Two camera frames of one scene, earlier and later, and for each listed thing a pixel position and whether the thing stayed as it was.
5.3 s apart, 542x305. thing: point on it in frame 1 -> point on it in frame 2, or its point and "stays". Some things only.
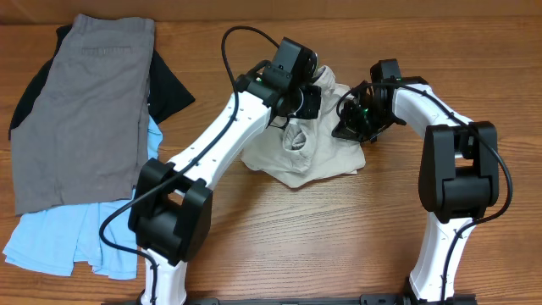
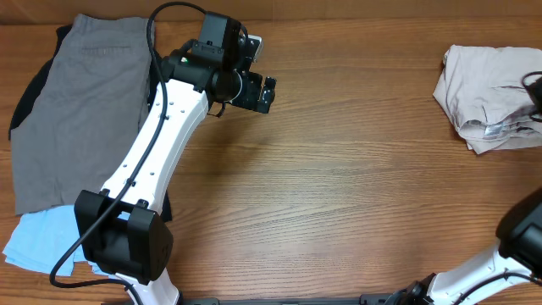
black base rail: [384, 299] stays
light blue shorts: [53, 241] stays
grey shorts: [83, 135] stays
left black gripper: [312, 106] -> [249, 98]
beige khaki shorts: [301, 151] -> [482, 91]
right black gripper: [346, 129] -> [534, 91]
